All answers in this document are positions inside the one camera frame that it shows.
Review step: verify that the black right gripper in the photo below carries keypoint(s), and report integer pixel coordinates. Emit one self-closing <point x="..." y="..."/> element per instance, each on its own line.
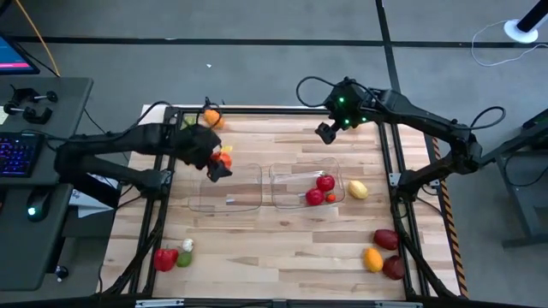
<point x="349" y="109"/>

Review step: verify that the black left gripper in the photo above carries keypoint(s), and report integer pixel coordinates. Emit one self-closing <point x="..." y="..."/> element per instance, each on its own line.
<point x="194" y="145"/>

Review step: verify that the red tomato green top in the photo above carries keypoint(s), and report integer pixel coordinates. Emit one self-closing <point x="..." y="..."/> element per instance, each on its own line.
<point x="325" y="183"/>

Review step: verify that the round orange fruit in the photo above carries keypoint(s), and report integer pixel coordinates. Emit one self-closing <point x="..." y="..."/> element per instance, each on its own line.
<point x="212" y="119"/>

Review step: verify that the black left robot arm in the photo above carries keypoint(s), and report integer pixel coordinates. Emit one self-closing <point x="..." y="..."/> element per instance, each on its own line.
<point x="111" y="141"/>

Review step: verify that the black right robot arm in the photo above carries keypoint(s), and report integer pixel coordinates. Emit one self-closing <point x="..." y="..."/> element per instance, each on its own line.
<point x="419" y="114"/>

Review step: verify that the small yellow produce piece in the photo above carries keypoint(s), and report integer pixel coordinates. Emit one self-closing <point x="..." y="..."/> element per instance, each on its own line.
<point x="227" y="149"/>

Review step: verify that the small green produce piece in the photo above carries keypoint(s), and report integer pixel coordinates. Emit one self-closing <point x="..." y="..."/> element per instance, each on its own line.
<point x="187" y="122"/>

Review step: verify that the clear plastic bin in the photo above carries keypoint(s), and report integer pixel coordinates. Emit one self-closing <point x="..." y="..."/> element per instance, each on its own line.
<point x="291" y="184"/>
<point x="231" y="192"/>

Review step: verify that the white garlic bulb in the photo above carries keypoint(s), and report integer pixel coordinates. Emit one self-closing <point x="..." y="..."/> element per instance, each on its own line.
<point x="188" y="245"/>

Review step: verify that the silver mounting plate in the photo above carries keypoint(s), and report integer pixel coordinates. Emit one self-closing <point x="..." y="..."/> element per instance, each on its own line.
<point x="394" y="179"/>

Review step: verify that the red bell pepper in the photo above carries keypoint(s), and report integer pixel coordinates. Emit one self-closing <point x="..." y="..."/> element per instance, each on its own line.
<point x="164" y="259"/>

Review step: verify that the dark red plastic fruit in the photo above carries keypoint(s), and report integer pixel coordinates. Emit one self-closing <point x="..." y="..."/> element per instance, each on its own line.
<point x="386" y="239"/>
<point x="393" y="267"/>

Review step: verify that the white paper sheet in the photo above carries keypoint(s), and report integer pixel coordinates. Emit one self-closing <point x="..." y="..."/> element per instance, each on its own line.
<point x="87" y="205"/>

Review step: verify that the orange oval fruit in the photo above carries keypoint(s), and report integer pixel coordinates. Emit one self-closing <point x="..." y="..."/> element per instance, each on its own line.
<point x="373" y="259"/>

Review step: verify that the yellow black hazard tape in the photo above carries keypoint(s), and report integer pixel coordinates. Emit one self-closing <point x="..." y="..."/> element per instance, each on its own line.
<point x="450" y="222"/>

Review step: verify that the black computer mouse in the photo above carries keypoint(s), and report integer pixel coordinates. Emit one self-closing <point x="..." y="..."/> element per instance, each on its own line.
<point x="38" y="205"/>

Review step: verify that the black round knob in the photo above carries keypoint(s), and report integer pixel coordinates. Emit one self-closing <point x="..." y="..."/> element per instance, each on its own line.
<point x="61" y="272"/>

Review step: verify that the black clamp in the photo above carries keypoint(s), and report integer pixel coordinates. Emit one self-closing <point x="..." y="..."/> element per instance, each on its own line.
<point x="36" y="115"/>
<point x="25" y="93"/>

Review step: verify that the grey metal stand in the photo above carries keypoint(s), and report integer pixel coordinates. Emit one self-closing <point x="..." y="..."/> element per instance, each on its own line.
<point x="516" y="197"/>

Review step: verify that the backlit keyboard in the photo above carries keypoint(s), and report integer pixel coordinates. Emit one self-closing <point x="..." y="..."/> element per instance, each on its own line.
<point x="17" y="154"/>

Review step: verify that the grey side desk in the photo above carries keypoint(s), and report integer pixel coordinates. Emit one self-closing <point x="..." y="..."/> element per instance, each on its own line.
<point x="25" y="248"/>

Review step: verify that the white tower device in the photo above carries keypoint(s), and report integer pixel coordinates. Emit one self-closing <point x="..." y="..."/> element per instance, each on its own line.
<point x="520" y="31"/>

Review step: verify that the computer monitor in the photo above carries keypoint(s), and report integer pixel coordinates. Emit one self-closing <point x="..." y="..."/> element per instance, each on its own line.
<point x="13" y="55"/>

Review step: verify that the silver frame bracket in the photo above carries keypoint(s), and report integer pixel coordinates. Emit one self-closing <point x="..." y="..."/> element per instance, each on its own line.
<point x="398" y="304"/>
<point x="159" y="303"/>

